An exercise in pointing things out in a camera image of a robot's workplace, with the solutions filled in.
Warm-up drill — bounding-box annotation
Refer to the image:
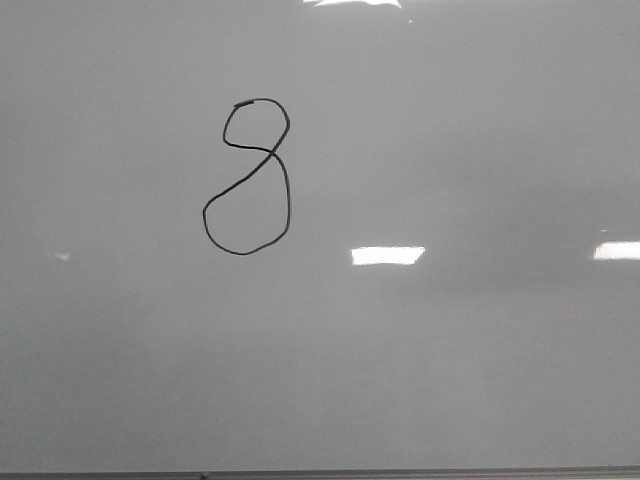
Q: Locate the white glossy whiteboard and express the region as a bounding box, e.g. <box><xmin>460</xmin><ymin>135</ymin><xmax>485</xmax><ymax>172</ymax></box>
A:
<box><xmin>1</xmin><ymin>1</ymin><xmax>639</xmax><ymax>472</ymax></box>

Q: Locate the grey aluminium whiteboard frame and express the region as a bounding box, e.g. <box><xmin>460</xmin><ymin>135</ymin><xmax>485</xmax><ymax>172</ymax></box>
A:
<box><xmin>1</xmin><ymin>465</ymin><xmax>639</xmax><ymax>480</ymax></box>

